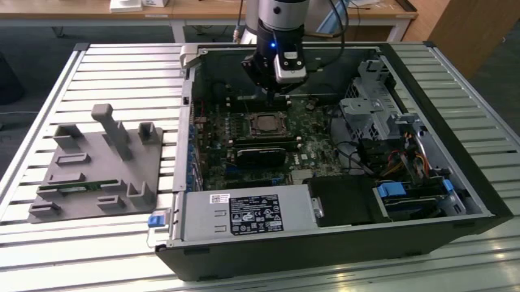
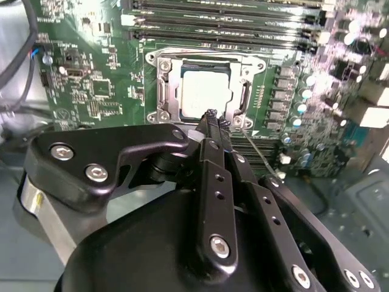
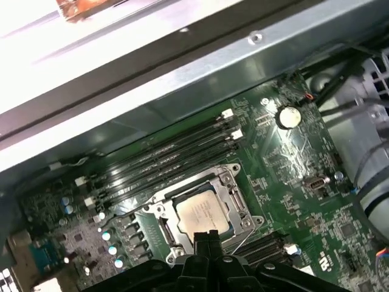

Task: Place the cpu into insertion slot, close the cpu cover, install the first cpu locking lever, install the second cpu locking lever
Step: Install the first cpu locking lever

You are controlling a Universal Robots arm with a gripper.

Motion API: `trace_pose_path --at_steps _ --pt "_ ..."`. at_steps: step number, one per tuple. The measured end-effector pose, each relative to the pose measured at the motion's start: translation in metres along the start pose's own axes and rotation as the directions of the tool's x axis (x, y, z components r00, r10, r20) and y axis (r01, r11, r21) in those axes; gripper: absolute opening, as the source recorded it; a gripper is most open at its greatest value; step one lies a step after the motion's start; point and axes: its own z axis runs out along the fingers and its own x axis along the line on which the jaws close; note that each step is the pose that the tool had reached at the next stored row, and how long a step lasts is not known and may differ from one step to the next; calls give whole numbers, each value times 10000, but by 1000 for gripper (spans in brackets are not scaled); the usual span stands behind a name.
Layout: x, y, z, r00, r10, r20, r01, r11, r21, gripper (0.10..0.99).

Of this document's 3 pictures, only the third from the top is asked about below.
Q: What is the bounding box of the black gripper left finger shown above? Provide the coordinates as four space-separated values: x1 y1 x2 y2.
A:
126 231 211 292

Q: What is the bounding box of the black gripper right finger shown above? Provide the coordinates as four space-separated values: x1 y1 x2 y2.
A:
209 230 311 292

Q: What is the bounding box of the thin wire locking lever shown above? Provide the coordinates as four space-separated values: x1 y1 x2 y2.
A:
233 225 255 255
102 208 148 228

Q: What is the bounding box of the metal socket cover frame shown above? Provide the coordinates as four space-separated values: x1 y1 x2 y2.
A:
157 181 252 255

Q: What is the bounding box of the silver CPU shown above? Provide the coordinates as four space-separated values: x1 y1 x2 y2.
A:
174 189 238 242

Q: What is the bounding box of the CPU socket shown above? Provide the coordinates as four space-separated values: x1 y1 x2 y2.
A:
141 162 265 262

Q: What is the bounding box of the green motherboard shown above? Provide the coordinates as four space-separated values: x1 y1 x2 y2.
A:
18 71 389 292

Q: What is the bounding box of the silver internal USB port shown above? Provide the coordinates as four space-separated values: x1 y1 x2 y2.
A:
302 178 328 192

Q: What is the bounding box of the teal port connector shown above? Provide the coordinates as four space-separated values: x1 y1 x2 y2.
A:
29 238 63 270

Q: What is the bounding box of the silver coin battery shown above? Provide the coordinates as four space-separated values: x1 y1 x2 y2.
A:
275 105 302 130

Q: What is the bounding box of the black PC case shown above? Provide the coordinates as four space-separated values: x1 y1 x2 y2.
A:
0 0 389 292

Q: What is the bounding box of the perforated metal drive cage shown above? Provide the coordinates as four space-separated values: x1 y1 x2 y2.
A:
358 45 389 104

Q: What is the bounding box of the small white wire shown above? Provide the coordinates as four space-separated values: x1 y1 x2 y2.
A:
49 157 89 170

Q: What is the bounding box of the black cable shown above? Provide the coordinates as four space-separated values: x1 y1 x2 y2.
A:
303 42 389 116

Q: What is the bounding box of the square brown base plate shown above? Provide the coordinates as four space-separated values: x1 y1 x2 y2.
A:
59 0 122 24

